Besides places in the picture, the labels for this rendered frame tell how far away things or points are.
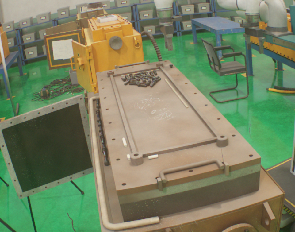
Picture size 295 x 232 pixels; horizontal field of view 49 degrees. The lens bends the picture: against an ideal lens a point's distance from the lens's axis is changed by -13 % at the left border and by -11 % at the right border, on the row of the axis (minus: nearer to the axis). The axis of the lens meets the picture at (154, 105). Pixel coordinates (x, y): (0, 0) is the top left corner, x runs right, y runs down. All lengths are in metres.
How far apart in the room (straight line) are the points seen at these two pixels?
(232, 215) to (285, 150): 2.80
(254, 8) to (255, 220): 1.33
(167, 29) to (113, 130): 0.77
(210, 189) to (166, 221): 0.16
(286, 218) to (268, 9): 1.55
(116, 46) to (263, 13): 1.96
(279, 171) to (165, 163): 1.91
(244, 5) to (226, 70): 2.99
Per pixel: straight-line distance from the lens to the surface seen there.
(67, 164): 2.40
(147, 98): 1.64
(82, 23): 6.83
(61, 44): 5.44
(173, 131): 1.30
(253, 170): 1.12
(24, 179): 2.35
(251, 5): 2.11
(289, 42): 2.25
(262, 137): 4.14
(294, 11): 2.40
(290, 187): 2.74
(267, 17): 2.38
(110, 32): 3.91
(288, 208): 2.54
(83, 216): 3.18
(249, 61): 6.17
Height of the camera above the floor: 1.94
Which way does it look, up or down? 22 degrees down
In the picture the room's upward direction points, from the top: 7 degrees counter-clockwise
